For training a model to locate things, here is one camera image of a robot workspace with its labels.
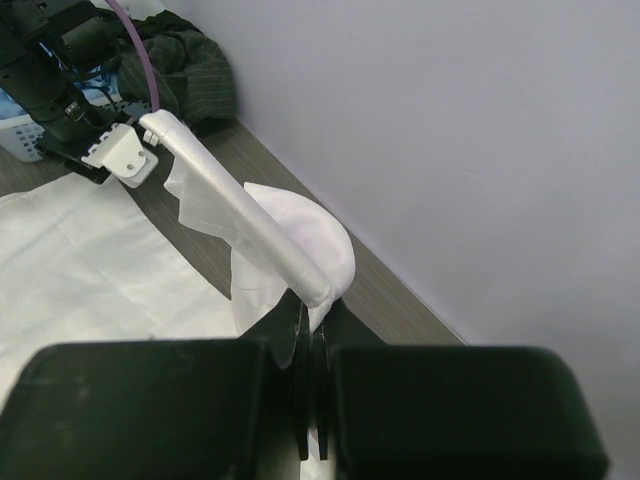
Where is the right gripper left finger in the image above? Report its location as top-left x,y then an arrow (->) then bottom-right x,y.
1,292 -> 308,479

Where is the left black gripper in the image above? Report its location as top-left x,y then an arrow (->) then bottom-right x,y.
37,107 -> 158,185

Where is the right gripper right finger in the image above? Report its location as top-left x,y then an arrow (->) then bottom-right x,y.
314,303 -> 610,479

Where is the white long sleeve shirt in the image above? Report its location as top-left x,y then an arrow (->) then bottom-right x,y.
0,110 -> 357,480

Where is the grey plastic basket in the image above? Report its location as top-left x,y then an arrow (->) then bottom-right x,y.
0,95 -> 150,163

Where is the black shirt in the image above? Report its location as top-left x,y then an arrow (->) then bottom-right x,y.
100,9 -> 238,129

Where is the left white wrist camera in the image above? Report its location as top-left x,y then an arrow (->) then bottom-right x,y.
81,123 -> 159,188

